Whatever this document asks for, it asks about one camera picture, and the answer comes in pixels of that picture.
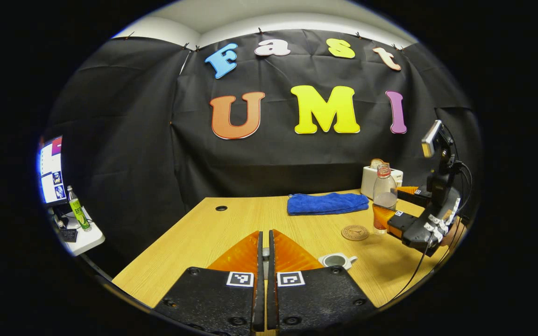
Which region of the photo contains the white floral teacup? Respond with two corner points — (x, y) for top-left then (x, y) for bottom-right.
(318, 252), (358, 271)

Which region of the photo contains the green drink bottle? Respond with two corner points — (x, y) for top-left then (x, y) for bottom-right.
(67, 185), (92, 232)

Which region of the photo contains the blue folded towel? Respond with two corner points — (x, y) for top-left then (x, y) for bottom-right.
(287, 192), (370, 216)

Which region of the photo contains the clear plastic water bottle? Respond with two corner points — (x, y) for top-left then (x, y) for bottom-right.
(373, 163), (398, 235)

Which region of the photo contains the computer monitor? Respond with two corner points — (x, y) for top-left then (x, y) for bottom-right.
(38, 135), (68, 207)

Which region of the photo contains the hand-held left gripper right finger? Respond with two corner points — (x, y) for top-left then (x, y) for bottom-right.
(267, 229), (377, 333)

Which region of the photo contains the black backdrop cloth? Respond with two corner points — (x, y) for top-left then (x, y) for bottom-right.
(47, 29), (482, 266)

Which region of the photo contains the round brown coaster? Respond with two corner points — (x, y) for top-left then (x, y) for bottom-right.
(341, 224), (370, 241)

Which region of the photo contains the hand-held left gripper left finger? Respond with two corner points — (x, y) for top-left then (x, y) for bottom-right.
(153, 231), (266, 334)

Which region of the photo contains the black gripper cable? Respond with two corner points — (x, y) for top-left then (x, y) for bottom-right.
(390, 161), (474, 301)

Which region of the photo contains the white side table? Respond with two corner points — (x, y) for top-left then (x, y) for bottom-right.
(54, 208), (106, 257)

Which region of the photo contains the white toaster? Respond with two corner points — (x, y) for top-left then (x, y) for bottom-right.
(361, 166), (404, 200)

